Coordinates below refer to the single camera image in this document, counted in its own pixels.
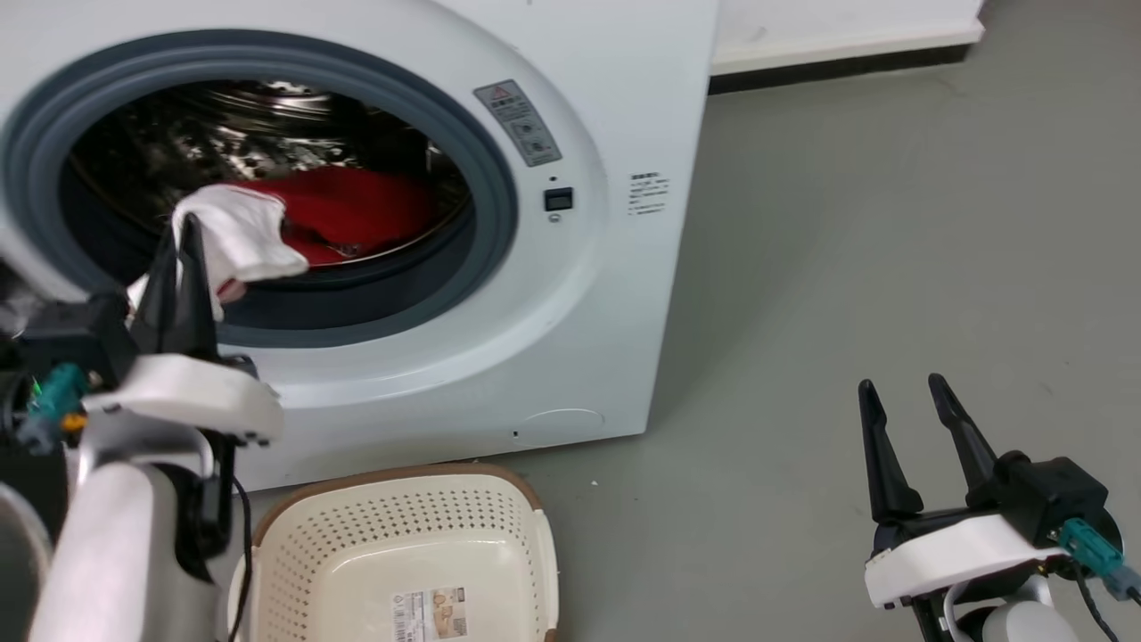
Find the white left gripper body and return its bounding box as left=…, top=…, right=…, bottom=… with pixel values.
left=70, top=352, right=286, bottom=475

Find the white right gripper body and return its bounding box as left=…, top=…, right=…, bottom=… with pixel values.
left=863, top=506, right=1070, bottom=611

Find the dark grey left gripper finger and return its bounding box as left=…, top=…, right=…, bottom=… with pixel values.
left=134, top=217, right=180, bottom=357
left=174, top=213, right=220, bottom=358

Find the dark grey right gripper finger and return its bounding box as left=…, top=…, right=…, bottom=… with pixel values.
left=928, top=373, right=998, bottom=494
left=858, top=378, right=926, bottom=523

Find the white garment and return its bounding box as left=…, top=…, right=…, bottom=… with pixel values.
left=125, top=184, right=310, bottom=322

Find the red garment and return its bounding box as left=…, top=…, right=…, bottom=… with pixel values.
left=227, top=165, right=439, bottom=268

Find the cream perforated laundry basket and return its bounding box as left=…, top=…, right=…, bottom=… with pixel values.
left=226, top=462, right=561, bottom=642

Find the white front-load washing machine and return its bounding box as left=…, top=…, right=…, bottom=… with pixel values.
left=0, top=0, right=719, bottom=493

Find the paper label in basket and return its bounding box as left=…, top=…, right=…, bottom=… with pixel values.
left=390, top=586, right=469, bottom=642

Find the stainless steel washer drum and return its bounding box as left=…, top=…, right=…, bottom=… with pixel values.
left=67, top=78, right=473, bottom=268

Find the grey rubber door gasket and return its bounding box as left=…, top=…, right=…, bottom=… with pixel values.
left=0, top=29, right=520, bottom=350

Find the round filter cover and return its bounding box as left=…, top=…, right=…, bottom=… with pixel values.
left=515, top=407, right=607, bottom=449

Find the small printed text label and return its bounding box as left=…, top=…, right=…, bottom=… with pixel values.
left=627, top=169, right=671, bottom=218

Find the grey warning sticker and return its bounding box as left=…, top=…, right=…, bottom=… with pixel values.
left=472, top=78, right=563, bottom=169

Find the white cabinet base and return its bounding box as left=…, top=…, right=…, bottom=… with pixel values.
left=710, top=0, right=986, bottom=77

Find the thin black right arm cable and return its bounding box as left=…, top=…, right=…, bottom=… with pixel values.
left=1074, top=566, right=1120, bottom=642

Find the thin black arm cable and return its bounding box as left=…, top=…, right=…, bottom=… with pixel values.
left=227, top=477, right=253, bottom=642
left=1074, top=566, right=1120, bottom=642

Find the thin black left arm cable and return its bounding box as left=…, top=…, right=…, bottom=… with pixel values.
left=227, top=477, right=253, bottom=642

